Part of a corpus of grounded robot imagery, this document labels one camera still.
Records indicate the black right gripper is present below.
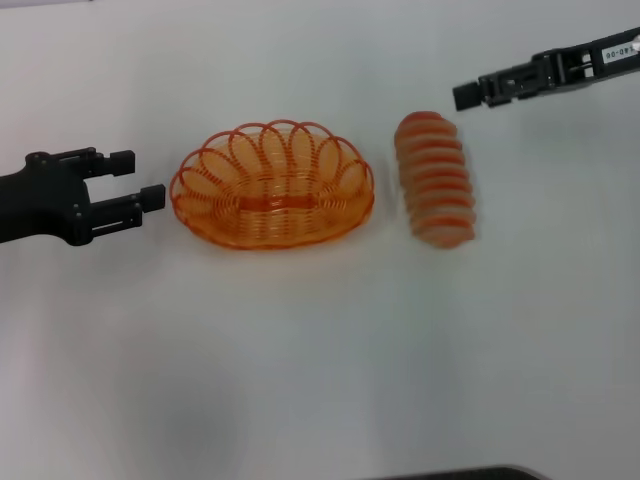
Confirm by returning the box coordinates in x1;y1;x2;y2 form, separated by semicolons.
452;27;640;112

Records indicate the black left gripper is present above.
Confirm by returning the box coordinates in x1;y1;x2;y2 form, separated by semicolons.
0;147;167;248

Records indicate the orange striped bread loaf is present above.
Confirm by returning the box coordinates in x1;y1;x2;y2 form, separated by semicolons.
393;110;479;250

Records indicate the orange woven wire basket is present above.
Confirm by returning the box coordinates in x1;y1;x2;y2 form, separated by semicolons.
168;118;376;249

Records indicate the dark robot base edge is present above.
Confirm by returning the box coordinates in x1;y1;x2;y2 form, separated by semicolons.
372;464;551;480

